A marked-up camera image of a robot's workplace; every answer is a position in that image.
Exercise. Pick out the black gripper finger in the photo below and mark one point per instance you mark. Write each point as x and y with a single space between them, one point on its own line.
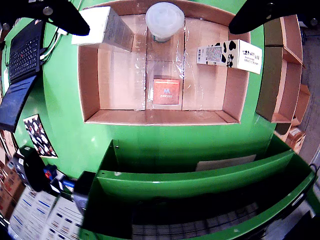
257 12
62 15

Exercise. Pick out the white bottle teal label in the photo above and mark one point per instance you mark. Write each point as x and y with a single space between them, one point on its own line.
163 20

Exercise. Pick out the tall white product box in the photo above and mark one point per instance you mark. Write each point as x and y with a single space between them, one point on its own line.
92 27

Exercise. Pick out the cow print carton box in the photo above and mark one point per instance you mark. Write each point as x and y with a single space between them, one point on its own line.
250 56

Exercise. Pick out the shallow cardboard tray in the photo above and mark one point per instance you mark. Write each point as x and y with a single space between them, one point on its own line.
210 95

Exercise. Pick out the red orange product box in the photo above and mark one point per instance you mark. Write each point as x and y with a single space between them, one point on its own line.
166 91

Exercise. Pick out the cardboard box red print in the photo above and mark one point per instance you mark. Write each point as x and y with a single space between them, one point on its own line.
7 190

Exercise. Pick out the white adapter block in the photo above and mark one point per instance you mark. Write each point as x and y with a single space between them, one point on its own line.
62 32

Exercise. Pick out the black laptop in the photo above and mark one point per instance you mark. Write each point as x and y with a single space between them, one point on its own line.
23 55

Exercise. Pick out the penguin pattern card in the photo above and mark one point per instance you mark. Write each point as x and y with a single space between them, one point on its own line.
40 136

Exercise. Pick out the beige paper sheet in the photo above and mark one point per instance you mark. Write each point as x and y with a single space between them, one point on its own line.
225 162

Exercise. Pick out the black round device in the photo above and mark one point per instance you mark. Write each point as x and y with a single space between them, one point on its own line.
36 170

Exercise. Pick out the blue red small tool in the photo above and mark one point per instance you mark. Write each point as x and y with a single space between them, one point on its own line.
50 172

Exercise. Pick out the green metal shelf unit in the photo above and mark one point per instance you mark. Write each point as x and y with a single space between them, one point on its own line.
175 182

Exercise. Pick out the printed paper document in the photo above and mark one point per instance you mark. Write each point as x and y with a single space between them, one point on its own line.
65 222
32 215

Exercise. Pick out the grey grid panel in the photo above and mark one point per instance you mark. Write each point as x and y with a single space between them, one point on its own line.
195 222

